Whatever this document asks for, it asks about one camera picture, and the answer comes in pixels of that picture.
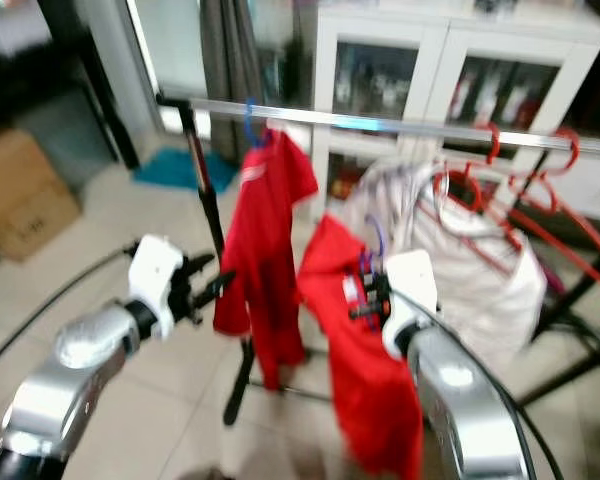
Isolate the purple plastic hanger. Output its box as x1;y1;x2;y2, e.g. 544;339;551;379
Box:
355;215;386;301

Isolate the red shirt with white label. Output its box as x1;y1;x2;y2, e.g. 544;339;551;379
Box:
295;212;426;480

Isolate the white garment on red hanger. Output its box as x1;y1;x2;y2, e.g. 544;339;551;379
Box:
340;160;549;371

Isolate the blue plastic hanger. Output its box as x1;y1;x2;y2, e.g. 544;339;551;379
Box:
243;98;271;149

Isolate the red plastic hanger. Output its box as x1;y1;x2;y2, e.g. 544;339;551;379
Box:
490;128;600;298
432;124;526;251

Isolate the red shirt with white print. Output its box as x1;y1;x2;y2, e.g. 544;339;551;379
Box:
212;128;319;391

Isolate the black rack upright pole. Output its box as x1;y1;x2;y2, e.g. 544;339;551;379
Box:
175;100;256;426

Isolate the blue floor mat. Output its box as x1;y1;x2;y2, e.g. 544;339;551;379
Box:
133;148;241;193

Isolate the brown cardboard box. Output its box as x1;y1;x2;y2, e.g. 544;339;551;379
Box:
0;128;79;263

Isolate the grey curtain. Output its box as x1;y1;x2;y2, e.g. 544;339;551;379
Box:
200;0;291;161

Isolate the white framed glass door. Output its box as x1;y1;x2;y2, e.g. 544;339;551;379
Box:
85;0;211;136

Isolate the white glass-door cabinet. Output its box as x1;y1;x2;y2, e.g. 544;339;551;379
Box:
308;0;600;216

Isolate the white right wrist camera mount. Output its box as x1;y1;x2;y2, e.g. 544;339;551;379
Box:
380;250;441;361

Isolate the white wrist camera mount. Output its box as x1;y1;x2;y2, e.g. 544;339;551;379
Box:
380;250;441;361
128;235;186;341

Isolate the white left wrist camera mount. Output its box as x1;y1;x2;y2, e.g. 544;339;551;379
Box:
128;235;186;341

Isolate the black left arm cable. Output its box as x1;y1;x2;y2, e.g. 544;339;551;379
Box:
0;245;141;376

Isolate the chrome clothes rail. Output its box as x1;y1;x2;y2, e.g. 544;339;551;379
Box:
155;92;600;156

